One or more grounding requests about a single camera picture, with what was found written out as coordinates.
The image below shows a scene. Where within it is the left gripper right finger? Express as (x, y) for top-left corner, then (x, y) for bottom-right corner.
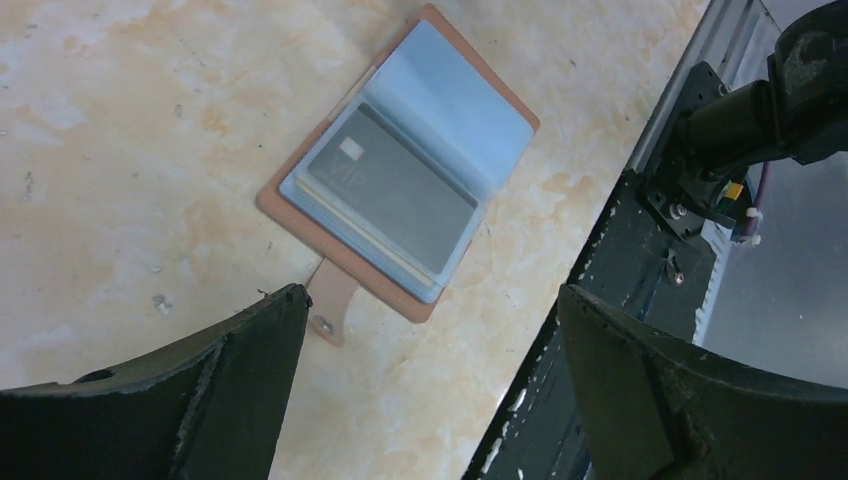
(557, 285), (847, 479)

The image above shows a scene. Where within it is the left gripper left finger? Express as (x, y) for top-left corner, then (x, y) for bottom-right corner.
(1, 284), (312, 479)

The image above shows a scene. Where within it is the brown leather card holder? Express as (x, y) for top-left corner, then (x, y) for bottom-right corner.
(256, 4), (540, 347)

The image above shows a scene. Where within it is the grey card sleeve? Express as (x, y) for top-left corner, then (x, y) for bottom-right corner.
(301, 102), (477, 276)

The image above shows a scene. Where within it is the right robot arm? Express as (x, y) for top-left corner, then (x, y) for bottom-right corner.
(643, 1), (847, 240)

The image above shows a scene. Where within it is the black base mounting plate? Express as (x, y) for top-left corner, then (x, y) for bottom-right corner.
(463, 168), (720, 480)

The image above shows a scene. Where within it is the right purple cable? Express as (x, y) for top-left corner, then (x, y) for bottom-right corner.
(738, 158), (773, 243)

